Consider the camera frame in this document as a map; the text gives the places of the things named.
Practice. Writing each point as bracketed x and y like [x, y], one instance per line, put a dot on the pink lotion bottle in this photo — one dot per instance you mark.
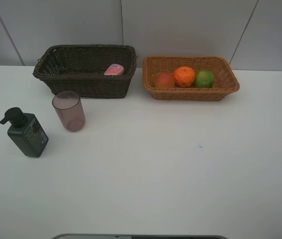
[114, 70]

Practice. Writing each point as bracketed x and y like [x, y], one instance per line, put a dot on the green lime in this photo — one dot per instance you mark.
[204, 79]

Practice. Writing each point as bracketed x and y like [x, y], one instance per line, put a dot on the light brown wicker basket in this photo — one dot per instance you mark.
[225, 81]

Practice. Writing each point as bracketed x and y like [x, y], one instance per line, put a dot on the red orange round fruit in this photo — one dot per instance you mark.
[164, 80]

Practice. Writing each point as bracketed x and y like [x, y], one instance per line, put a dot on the translucent purple plastic cup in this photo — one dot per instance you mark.
[69, 109]

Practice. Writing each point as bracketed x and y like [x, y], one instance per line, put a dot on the orange mandarin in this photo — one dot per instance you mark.
[184, 76]

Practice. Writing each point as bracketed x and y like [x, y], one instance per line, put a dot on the dark green pump bottle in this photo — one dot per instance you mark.
[26, 132]

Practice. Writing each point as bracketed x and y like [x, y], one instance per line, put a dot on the dark brown wicker basket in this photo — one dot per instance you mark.
[80, 68]

